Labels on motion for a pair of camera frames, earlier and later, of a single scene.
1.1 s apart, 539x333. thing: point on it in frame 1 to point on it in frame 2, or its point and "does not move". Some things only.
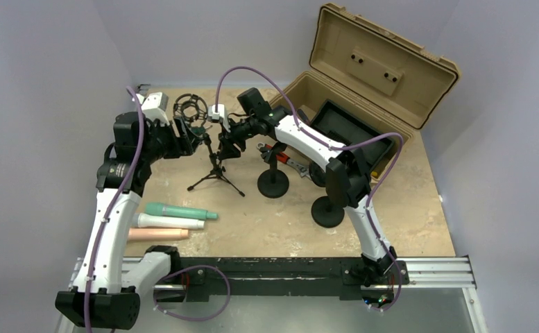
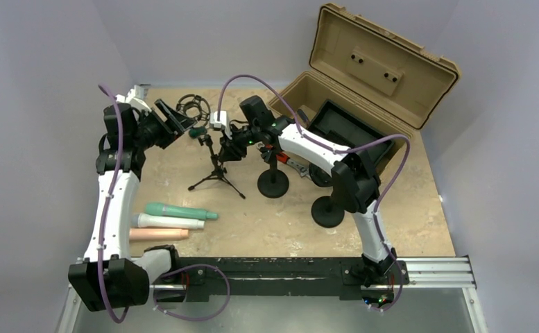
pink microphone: (140, 234) does not move
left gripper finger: (193, 141) to (178, 134)
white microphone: (142, 221) does not move
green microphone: (198, 214) does not move
